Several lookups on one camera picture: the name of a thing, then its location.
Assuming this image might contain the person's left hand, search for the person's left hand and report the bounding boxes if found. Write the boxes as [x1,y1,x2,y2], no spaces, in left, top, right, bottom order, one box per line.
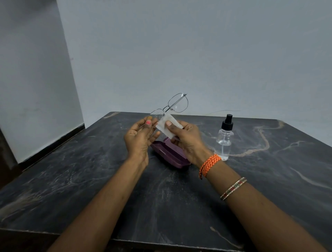
[124,117,161,169]

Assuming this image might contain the person's right hand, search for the person's right hand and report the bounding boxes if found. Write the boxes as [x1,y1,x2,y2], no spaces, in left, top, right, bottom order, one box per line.
[166,120,216,168]

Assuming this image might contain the white cleaning cloth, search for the white cleaning cloth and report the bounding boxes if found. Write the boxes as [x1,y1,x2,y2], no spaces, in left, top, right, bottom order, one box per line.
[155,113,184,138]

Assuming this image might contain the silver metal frame eyeglasses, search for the silver metal frame eyeglasses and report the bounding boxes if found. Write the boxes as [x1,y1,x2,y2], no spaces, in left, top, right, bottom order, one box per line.
[150,92,188,129]

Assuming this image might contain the person's right forearm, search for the person's right forearm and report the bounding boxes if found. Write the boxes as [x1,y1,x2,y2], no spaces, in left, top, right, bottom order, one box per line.
[203,157,328,252]

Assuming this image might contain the person's left forearm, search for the person's left forearm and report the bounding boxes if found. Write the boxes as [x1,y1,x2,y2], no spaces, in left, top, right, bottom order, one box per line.
[47,158,149,252]

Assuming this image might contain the purple eyeglasses case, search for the purple eyeglasses case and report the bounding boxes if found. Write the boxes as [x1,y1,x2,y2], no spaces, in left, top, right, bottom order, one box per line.
[151,137,192,169]

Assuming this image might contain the orange thread wrist band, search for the orange thread wrist band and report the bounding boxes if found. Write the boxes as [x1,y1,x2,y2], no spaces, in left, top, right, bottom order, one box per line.
[199,154,222,180]

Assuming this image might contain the clear spray bottle black nozzle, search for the clear spray bottle black nozzle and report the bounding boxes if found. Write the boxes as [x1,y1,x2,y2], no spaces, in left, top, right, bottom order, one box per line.
[216,114,234,161]

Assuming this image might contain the red green beaded bangle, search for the red green beaded bangle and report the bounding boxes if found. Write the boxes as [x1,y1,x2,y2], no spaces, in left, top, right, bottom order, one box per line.
[220,177,247,201]

